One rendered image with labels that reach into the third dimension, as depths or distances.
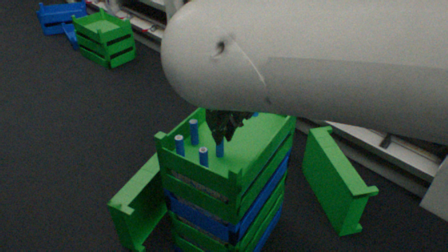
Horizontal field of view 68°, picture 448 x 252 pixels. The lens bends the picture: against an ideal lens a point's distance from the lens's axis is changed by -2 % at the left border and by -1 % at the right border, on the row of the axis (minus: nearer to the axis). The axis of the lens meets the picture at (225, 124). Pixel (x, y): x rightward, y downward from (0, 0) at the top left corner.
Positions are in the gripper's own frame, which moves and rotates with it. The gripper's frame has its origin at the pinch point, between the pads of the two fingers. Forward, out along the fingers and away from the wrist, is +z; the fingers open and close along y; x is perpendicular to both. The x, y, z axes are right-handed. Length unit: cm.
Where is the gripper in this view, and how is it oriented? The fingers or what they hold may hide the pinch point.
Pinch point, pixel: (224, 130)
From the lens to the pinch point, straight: 68.1
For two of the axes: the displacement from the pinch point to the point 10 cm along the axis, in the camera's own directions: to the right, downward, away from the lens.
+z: -2.0, 4.8, 8.5
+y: 8.8, -2.9, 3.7
